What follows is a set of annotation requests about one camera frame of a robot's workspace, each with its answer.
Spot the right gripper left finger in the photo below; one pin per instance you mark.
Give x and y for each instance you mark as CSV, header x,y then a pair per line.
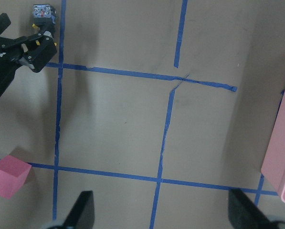
x,y
81,215

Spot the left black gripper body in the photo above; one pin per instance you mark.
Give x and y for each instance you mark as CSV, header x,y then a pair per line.
x,y
10,53

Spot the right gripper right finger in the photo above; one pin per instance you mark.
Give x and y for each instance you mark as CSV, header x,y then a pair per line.
x,y
244,214

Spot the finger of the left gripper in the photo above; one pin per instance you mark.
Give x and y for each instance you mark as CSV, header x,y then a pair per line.
x,y
37,59
30,45

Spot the pink plastic bin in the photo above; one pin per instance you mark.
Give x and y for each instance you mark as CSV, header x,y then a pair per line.
x,y
273,167

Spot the pink cube centre bottom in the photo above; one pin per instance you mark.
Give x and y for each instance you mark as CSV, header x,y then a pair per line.
x,y
13,174

